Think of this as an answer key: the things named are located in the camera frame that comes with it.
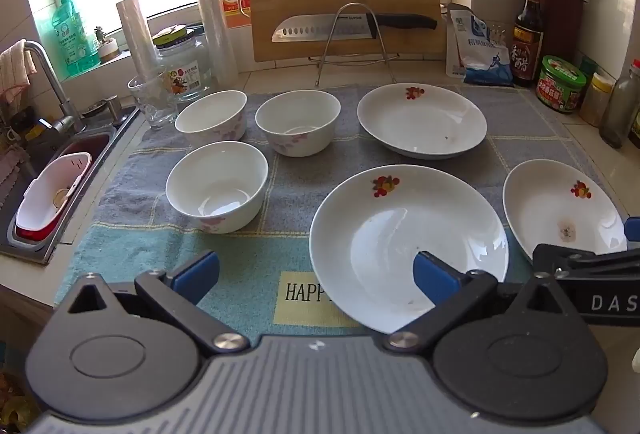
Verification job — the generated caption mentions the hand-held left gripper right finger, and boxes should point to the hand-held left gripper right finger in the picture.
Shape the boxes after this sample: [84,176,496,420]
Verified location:
[384,250,578,355]

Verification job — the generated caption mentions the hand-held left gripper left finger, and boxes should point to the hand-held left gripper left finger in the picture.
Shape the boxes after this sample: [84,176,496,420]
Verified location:
[65,250,251,356]

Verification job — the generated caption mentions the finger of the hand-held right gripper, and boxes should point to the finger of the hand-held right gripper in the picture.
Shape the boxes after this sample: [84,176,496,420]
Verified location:
[624,215,640,251]
[531,241,640,285]

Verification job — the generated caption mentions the white plate fruit print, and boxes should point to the white plate fruit print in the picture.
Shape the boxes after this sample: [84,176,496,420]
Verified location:
[309,164,510,336]
[356,82,488,160]
[502,159,629,265]

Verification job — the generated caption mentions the white bowl pink flowers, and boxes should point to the white bowl pink flowers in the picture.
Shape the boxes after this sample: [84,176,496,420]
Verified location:
[165,141,270,235]
[255,90,342,158]
[174,90,248,148]

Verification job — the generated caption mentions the grey checked towel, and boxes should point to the grey checked towel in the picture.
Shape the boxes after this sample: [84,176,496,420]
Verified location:
[54,84,631,330]

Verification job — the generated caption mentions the clear bottle red cap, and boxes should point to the clear bottle red cap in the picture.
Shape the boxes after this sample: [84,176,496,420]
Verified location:
[599,59,640,150]

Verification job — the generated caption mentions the yellow lid spice jar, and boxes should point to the yellow lid spice jar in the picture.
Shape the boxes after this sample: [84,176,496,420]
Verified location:
[580,72,614,128]

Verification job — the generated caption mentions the steel sink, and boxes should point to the steel sink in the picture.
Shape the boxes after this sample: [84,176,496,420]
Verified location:
[0,104,141,265]

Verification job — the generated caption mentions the green lid sauce jar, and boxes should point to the green lid sauce jar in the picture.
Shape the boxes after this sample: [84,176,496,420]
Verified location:
[537,55,587,114]

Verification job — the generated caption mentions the white and red strainer basket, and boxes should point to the white and red strainer basket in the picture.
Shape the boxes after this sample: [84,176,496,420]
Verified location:
[15,151,94,240]

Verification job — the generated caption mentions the clear drinking glass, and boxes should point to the clear drinking glass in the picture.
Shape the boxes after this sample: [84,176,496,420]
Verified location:
[127,66,179,131]

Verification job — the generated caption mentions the metal sink knob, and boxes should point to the metal sink knob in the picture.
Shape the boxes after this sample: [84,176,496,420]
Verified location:
[102,95,125,124]

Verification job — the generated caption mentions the glass jar with lid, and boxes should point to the glass jar with lid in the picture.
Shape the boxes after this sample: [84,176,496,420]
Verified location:
[151,23,212,103]

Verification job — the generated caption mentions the dark vinegar bottle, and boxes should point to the dark vinegar bottle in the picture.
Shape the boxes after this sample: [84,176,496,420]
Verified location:
[513,0,547,88]

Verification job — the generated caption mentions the white blue salt bag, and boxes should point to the white blue salt bag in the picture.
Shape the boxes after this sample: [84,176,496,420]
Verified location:
[446,3,516,88]

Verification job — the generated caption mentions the small potted plant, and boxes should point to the small potted plant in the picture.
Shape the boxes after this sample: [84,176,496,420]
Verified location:
[94,25,121,63]

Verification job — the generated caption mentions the metal faucet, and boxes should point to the metal faucet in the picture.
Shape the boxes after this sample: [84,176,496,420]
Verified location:
[22,40,77,133]

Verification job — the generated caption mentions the tall clear plastic roll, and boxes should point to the tall clear plastic roll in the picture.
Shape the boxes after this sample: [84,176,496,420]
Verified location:
[189,0,240,86]

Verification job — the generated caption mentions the green dish soap bottle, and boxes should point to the green dish soap bottle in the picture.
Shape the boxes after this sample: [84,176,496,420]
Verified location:
[51,0,101,78]

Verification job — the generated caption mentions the pale dishcloth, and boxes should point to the pale dishcloth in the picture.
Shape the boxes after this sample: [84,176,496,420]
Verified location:
[0,39,38,104]

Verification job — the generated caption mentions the kitchen knife black handle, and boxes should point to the kitchen knife black handle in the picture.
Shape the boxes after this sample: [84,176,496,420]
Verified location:
[271,12,439,43]

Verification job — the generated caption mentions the metal wire rack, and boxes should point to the metal wire rack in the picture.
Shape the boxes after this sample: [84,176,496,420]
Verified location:
[308,2,401,87]

